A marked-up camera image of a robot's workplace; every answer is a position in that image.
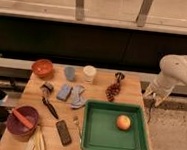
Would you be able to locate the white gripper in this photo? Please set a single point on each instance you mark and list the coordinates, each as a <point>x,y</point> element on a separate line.
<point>161,91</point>

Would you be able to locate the black rectangular eraser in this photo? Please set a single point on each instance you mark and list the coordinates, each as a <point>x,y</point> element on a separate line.
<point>64,133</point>

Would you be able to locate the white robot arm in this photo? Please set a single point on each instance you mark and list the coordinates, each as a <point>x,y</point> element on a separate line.
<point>173,71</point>

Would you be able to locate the white metal cup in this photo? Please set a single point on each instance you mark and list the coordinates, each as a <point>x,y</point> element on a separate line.
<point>89,73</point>

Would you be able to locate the blue plastic cup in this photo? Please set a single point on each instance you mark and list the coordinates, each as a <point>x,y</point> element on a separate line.
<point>69,73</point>

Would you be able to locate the apple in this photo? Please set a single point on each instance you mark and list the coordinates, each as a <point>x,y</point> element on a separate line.
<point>123,122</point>

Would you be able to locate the green plastic tray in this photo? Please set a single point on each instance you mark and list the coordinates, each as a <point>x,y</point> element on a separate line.
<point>100,131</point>

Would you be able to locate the crumpled blue cloth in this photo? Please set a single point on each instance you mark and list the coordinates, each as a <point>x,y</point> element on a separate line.
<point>77,100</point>

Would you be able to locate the orange bowl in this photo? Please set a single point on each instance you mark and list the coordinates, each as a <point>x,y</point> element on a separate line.
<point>42,67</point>

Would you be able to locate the yellow banana peel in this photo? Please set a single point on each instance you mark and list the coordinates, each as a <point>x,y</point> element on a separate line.
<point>36,141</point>

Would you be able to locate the red stick in bowl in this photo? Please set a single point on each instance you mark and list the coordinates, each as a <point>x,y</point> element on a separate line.
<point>23,120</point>

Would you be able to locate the purple bowl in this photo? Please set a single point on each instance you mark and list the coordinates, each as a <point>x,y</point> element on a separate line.
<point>16,127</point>

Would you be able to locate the black handled brush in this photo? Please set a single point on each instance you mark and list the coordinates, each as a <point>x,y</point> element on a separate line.
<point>47,89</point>

